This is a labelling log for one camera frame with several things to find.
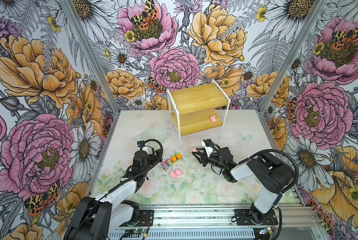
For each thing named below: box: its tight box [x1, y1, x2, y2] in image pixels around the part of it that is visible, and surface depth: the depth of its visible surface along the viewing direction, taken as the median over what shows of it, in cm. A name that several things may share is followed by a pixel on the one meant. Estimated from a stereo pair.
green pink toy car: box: [165, 158, 173, 167], surface depth 93 cm
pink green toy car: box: [161, 161, 170, 170], surface depth 91 cm
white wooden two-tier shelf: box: [166, 79, 231, 150], surface depth 85 cm
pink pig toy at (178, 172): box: [173, 168, 183, 176], surface depth 90 cm
